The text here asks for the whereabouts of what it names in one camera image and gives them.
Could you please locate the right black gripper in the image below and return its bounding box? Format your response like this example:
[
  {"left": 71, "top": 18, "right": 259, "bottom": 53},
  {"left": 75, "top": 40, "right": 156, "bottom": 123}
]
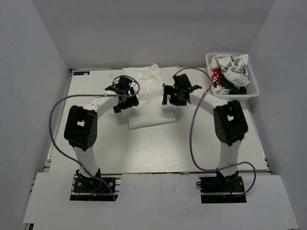
[{"left": 162, "top": 85, "right": 187, "bottom": 106}]

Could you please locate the white cartoon print t-shirt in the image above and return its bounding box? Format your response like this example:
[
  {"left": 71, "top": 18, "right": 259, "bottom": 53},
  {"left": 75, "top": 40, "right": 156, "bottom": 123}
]
[{"left": 122, "top": 64, "right": 176, "bottom": 130}]

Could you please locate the white red-print t-shirt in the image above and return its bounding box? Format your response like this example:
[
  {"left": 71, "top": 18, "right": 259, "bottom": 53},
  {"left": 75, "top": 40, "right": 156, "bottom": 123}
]
[{"left": 212, "top": 68, "right": 247, "bottom": 95}]

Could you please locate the white green-lettered t-shirt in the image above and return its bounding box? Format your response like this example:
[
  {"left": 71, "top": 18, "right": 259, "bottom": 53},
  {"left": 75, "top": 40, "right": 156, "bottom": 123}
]
[{"left": 210, "top": 54, "right": 250, "bottom": 87}]

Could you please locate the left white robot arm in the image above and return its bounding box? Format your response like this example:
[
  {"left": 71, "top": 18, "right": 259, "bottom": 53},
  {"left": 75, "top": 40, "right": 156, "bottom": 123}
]
[{"left": 64, "top": 75, "right": 140, "bottom": 191}]

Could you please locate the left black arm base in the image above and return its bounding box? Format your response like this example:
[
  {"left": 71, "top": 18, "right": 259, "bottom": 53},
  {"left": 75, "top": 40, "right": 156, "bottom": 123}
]
[{"left": 70, "top": 170, "right": 121, "bottom": 202}]

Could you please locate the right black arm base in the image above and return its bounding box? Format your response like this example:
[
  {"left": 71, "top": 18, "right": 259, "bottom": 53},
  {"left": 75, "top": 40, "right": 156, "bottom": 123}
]
[{"left": 196, "top": 176, "right": 247, "bottom": 204}]

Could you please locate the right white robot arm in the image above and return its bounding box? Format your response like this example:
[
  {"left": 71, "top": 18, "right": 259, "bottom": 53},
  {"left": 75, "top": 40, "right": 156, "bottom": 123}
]
[{"left": 162, "top": 74, "right": 248, "bottom": 191}]

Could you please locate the blue table label sticker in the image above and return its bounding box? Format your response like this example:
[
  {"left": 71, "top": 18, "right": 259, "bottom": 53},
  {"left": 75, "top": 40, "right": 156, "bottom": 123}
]
[{"left": 73, "top": 71, "right": 90, "bottom": 76}]

